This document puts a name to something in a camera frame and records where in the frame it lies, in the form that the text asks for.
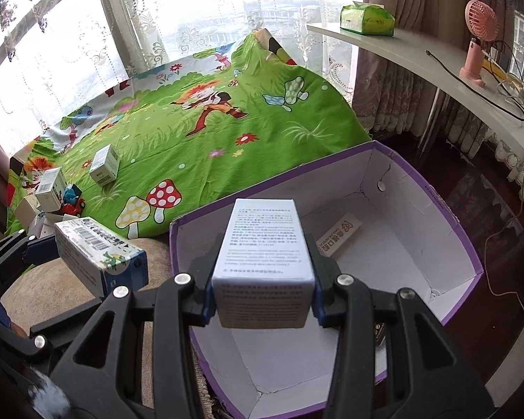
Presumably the white barcode box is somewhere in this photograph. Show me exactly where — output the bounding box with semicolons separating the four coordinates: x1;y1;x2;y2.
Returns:
35;168;67;212

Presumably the blue white medicine box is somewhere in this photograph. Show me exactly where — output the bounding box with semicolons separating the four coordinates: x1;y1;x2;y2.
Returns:
54;218;149;299

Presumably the large white text box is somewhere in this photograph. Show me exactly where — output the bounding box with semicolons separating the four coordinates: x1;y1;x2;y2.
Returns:
211;199;315;329

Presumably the black DORMI box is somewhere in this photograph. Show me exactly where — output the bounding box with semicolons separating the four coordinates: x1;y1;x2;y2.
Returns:
374;323;386;347

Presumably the red toy truck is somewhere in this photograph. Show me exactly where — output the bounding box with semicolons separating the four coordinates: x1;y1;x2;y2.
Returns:
60;184;86;218

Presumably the green cartoon tablecloth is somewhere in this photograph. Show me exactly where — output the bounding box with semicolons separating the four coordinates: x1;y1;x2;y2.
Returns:
7;29;368;238

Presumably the flat white label box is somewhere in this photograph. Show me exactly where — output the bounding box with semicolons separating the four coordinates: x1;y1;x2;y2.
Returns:
317;213;362;257

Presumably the purple cardboard storage box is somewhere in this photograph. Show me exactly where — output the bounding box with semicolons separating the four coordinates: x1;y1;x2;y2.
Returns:
170;141;483;418

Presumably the white curved shelf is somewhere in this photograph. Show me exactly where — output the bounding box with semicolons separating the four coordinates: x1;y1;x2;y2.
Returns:
307;23;524;162

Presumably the green tissue pack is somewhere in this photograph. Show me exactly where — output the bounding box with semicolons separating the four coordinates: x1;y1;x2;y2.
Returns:
340;2;395;37

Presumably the pink handheld fan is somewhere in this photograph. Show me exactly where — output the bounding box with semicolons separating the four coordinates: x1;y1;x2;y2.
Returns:
459;0;498;88

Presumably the brown curtain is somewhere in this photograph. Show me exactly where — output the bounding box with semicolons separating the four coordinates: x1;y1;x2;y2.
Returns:
352;0;518;135

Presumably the black cable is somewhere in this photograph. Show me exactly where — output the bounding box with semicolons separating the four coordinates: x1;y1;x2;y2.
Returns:
425;39;524;123

